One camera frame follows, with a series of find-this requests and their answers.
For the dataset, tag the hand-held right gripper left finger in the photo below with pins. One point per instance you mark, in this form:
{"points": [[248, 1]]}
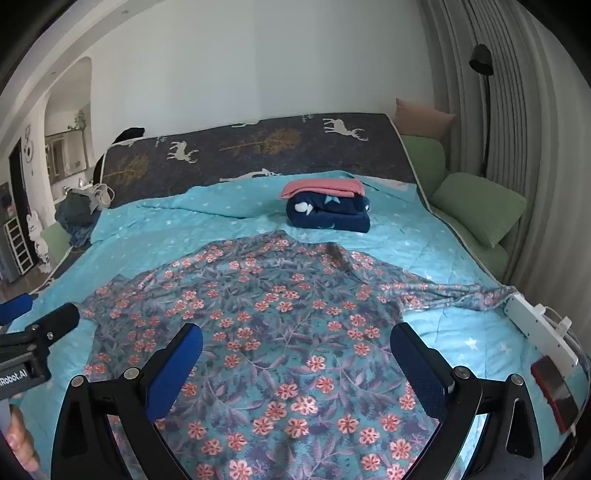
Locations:
{"points": [[175, 369]]}

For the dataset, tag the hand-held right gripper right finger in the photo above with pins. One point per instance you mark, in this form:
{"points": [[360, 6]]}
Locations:
{"points": [[415, 369]]}

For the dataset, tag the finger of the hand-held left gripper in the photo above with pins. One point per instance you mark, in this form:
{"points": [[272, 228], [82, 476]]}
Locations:
{"points": [[55, 321], [16, 307]]}

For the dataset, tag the teal floral garment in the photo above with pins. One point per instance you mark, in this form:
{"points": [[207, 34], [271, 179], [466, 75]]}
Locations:
{"points": [[286, 323]]}

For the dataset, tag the dark blue clothes pile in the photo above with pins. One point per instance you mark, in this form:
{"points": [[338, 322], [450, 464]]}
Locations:
{"points": [[76, 217]]}

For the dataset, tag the person's left hand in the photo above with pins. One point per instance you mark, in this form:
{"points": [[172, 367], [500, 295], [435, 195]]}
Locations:
{"points": [[23, 438]]}

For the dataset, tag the white rack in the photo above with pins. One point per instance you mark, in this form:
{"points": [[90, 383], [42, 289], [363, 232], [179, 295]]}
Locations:
{"points": [[16, 244]]}

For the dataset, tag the small green cushion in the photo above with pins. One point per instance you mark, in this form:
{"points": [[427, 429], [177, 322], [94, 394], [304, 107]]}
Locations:
{"points": [[55, 242]]}

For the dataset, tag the green sheet mattress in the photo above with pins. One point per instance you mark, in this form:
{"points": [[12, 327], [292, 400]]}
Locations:
{"points": [[485, 263]]}

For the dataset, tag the white power strip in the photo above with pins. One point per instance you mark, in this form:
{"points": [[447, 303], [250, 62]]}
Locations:
{"points": [[540, 327]]}

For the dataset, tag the white bag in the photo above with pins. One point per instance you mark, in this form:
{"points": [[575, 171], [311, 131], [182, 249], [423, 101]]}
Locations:
{"points": [[99, 196]]}

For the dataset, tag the red phone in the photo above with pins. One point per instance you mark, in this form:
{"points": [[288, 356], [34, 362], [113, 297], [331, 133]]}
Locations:
{"points": [[554, 392]]}

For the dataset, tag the teal star quilt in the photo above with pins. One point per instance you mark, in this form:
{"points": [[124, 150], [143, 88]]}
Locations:
{"points": [[184, 221]]}

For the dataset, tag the navy star fleece garment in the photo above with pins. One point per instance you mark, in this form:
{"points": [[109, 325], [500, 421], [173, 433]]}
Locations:
{"points": [[332, 217]]}

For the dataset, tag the green pillow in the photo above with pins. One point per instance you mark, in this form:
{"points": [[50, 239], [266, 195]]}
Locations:
{"points": [[480, 207]]}

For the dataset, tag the green plant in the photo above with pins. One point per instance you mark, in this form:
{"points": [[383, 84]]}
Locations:
{"points": [[79, 120]]}

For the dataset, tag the black cloth behind mattress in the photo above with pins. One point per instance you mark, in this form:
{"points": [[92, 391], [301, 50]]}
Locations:
{"points": [[129, 134]]}

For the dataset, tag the pink folded garment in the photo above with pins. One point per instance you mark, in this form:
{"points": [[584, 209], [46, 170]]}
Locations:
{"points": [[323, 186]]}

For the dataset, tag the grey deer print mattress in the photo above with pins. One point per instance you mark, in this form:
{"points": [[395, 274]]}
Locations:
{"points": [[277, 147]]}

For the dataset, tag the pink pillow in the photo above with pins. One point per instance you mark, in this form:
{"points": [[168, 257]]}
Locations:
{"points": [[420, 120]]}

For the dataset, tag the grey curtain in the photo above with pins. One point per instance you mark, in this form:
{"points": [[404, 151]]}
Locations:
{"points": [[531, 138]]}

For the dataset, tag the black floor lamp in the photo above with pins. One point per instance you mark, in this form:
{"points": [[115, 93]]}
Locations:
{"points": [[480, 60]]}

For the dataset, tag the wall mirror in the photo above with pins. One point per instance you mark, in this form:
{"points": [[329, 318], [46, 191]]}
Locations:
{"points": [[67, 154]]}

